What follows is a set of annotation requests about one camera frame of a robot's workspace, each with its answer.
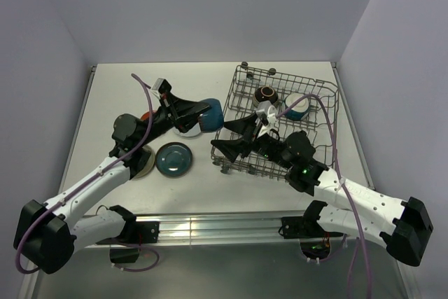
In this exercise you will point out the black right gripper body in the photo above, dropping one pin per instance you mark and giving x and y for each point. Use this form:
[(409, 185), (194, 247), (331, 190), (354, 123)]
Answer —
[(268, 146)]

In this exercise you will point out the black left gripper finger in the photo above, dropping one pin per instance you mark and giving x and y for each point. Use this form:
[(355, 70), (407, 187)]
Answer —
[(189, 123), (180, 109)]

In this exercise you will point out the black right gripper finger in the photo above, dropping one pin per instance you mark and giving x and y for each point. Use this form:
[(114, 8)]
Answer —
[(247, 127), (232, 149)]

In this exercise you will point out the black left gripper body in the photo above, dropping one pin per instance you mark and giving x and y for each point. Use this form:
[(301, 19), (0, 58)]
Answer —
[(160, 121)]

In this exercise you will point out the dark teal cup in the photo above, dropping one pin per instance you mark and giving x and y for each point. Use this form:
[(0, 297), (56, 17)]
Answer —
[(211, 120)]

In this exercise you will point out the brown glazed bowl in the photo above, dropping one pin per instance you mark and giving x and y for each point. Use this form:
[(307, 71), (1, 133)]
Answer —
[(265, 94)]

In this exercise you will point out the white and teal bowl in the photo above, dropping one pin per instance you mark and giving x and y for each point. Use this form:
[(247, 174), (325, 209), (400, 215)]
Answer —
[(298, 111)]

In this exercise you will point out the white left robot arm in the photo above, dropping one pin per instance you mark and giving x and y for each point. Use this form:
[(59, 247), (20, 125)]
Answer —
[(50, 233)]

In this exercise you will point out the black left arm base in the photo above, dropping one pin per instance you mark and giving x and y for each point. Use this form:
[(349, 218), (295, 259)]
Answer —
[(134, 237)]

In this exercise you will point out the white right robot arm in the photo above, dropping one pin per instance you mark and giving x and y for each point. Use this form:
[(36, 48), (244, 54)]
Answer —
[(339, 206)]

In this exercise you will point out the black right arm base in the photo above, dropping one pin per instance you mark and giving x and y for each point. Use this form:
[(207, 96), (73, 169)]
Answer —
[(316, 244)]

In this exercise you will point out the light blue scalloped plate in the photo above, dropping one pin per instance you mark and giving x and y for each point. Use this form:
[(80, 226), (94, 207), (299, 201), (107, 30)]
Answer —
[(194, 132)]

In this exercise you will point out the orange saucer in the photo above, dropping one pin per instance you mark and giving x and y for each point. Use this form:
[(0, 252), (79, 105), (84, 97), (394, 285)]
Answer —
[(147, 116)]

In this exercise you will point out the dark teal saucer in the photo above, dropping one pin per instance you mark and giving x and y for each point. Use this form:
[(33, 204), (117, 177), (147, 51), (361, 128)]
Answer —
[(174, 159)]

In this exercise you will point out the grey saucer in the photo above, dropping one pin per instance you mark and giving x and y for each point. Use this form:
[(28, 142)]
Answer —
[(149, 165)]

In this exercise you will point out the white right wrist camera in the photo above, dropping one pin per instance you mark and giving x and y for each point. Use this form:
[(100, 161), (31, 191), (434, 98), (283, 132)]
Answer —
[(267, 116)]

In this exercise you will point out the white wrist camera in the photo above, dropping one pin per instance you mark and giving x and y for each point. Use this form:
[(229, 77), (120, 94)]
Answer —
[(161, 88), (267, 116)]

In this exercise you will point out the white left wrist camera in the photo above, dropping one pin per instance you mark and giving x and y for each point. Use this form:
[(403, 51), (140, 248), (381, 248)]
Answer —
[(161, 88)]

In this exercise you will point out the grey wire dish rack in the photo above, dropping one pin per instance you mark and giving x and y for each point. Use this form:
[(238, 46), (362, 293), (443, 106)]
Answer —
[(320, 124)]

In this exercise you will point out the aluminium mounting rail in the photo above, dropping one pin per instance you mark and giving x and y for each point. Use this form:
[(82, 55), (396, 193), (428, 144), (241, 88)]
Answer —
[(186, 229)]

